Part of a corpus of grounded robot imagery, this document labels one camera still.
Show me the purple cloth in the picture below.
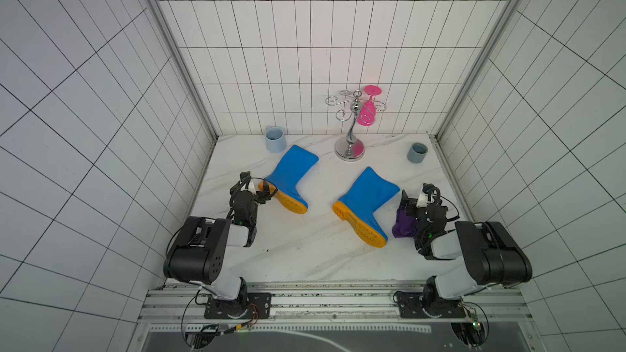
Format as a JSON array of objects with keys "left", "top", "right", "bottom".
[{"left": 392, "top": 208, "right": 419, "bottom": 238}]

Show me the blue rubber boot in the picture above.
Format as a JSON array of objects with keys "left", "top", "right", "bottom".
[
  {"left": 258, "top": 145, "right": 319, "bottom": 214},
  {"left": 332, "top": 167, "right": 399, "bottom": 248}
]

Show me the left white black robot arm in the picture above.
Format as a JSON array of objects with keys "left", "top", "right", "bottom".
[{"left": 163, "top": 172, "right": 278, "bottom": 308}]

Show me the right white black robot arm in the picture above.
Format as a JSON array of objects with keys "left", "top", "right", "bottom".
[{"left": 392, "top": 183, "right": 532, "bottom": 308}]

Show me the grey-teal cup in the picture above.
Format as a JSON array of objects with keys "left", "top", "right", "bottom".
[{"left": 407, "top": 143, "right": 429, "bottom": 164}]

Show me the light blue mug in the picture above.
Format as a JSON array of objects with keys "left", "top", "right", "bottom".
[{"left": 265, "top": 126, "right": 287, "bottom": 153}]

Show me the chrome glass holder stand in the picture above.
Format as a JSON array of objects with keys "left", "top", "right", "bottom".
[{"left": 325, "top": 88, "right": 386, "bottom": 162}]

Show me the pink wine glass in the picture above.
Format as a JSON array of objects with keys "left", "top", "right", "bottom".
[{"left": 357, "top": 85, "right": 382, "bottom": 126}]

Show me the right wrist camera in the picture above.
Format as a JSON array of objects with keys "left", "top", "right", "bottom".
[{"left": 416, "top": 193, "right": 430, "bottom": 208}]

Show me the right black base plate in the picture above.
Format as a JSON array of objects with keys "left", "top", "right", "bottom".
[{"left": 392, "top": 291, "right": 466, "bottom": 319}]

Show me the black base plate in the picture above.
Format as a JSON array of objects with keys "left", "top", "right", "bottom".
[
  {"left": 392, "top": 291, "right": 466, "bottom": 319},
  {"left": 204, "top": 293, "right": 272, "bottom": 321}
]

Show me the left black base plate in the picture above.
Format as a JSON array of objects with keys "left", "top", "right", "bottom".
[{"left": 204, "top": 293, "right": 272, "bottom": 321}]

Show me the aluminium mounting rail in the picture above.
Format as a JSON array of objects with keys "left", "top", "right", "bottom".
[{"left": 135, "top": 280, "right": 537, "bottom": 340}]

